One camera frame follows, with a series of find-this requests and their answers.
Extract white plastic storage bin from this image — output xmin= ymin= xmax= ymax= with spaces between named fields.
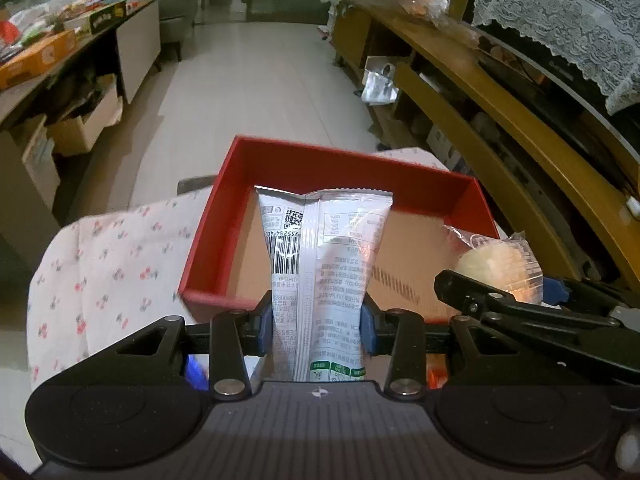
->
xmin=18 ymin=114 xmax=61 ymax=209

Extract grey sofa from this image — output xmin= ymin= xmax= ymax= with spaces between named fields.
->
xmin=158 ymin=0 xmax=198 ymax=62

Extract white coffee table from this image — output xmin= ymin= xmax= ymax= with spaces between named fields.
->
xmin=1 ymin=0 xmax=160 ymax=280

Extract orange snack box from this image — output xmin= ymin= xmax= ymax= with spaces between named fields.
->
xmin=0 ymin=29 xmax=76 ymax=90

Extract silver foil bag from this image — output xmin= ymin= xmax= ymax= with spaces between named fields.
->
xmin=360 ymin=55 xmax=398 ymax=106

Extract white cardboard storage box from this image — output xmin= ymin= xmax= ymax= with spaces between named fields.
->
xmin=47 ymin=74 xmax=122 ymax=157

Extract cherry print tablecloth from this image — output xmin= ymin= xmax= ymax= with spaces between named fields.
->
xmin=27 ymin=145 xmax=452 ymax=470

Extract round pastry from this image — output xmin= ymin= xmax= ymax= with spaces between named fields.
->
xmin=445 ymin=226 xmax=544 ymax=304

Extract white silver snack packet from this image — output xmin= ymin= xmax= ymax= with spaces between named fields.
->
xmin=256 ymin=186 xmax=393 ymax=382

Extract red cardboard box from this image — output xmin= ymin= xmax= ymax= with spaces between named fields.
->
xmin=179 ymin=136 xmax=497 ymax=322

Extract white lace cloth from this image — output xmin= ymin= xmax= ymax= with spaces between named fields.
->
xmin=472 ymin=0 xmax=639 ymax=115

